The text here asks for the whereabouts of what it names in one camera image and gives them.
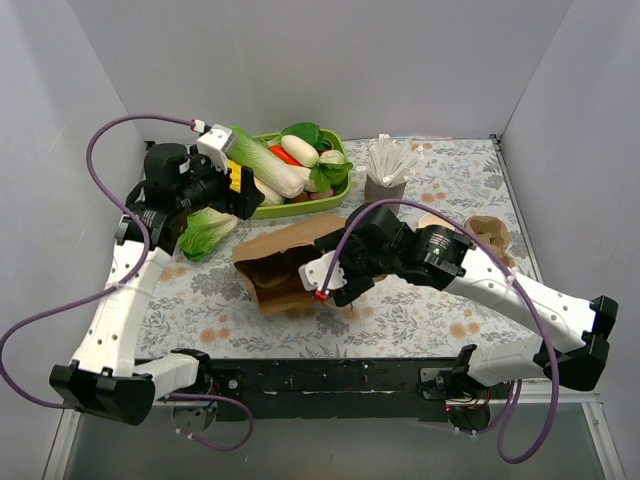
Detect brown paper bag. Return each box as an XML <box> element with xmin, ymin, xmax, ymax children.
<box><xmin>232</xmin><ymin>213</ymin><xmax>346</xmax><ymax>317</ymax></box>

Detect brown cardboard cup carrier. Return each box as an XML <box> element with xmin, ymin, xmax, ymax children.
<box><xmin>465</xmin><ymin>216</ymin><xmax>515</xmax><ymax>267</ymax></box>

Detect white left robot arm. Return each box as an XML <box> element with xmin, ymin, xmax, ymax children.
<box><xmin>49</xmin><ymin>142</ymin><xmax>264</xmax><ymax>425</ymax></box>

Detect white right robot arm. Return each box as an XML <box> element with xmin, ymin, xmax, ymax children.
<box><xmin>298</xmin><ymin>205</ymin><xmax>618</xmax><ymax>399</ymax></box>

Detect green plastic tray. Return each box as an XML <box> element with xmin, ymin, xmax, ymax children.
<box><xmin>252</xmin><ymin>128</ymin><xmax>352</xmax><ymax>219</ymax></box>

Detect yellow napa cabbage toy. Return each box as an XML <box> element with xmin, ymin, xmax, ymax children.
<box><xmin>228</xmin><ymin>161</ymin><xmax>285</xmax><ymax>207</ymax></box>

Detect green napa cabbage toy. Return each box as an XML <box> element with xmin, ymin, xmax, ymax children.
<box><xmin>228</xmin><ymin>125</ymin><xmax>304</xmax><ymax>198</ymax></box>

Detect small green cabbage toy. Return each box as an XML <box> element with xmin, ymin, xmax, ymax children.
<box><xmin>177</xmin><ymin>208</ymin><xmax>238</xmax><ymax>260</ymax></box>

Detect grey straw holder cup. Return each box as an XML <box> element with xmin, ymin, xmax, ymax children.
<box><xmin>364</xmin><ymin>175</ymin><xmax>406</xmax><ymax>203</ymax></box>

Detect white radish toy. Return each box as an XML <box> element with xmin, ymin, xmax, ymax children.
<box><xmin>280</xmin><ymin>135</ymin><xmax>319</xmax><ymax>168</ymax></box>

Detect green leafy vegetable toy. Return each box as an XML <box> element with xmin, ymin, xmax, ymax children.
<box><xmin>280</xmin><ymin>122</ymin><xmax>324</xmax><ymax>151</ymax></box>

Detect bok choy toy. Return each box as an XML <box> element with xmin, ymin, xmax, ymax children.
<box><xmin>309</xmin><ymin>149</ymin><xmax>353</xmax><ymax>193</ymax></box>

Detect white wrapped straws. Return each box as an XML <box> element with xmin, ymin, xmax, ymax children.
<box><xmin>366</xmin><ymin>134</ymin><xmax>423</xmax><ymax>188</ymax></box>

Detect floral table mat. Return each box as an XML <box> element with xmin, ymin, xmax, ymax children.
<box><xmin>136</xmin><ymin>138</ymin><xmax>539</xmax><ymax>358</ymax></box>

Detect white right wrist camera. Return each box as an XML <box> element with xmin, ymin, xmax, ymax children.
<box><xmin>298</xmin><ymin>251</ymin><xmax>347</xmax><ymax>301</ymax></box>

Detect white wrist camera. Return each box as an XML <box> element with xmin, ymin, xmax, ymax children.
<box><xmin>298</xmin><ymin>251</ymin><xmax>347</xmax><ymax>301</ymax></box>
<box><xmin>196</xmin><ymin>124</ymin><xmax>236</xmax><ymax>174</ymax></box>

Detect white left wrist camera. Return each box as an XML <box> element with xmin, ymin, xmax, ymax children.
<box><xmin>196</xmin><ymin>124</ymin><xmax>236</xmax><ymax>174</ymax></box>

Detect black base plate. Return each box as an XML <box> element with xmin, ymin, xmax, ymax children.
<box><xmin>170</xmin><ymin>357</ymin><xmax>508</xmax><ymax>422</ymax></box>

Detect aluminium frame rail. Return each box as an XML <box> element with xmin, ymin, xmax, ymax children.
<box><xmin>44</xmin><ymin>381</ymin><xmax>625</xmax><ymax>479</ymax></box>

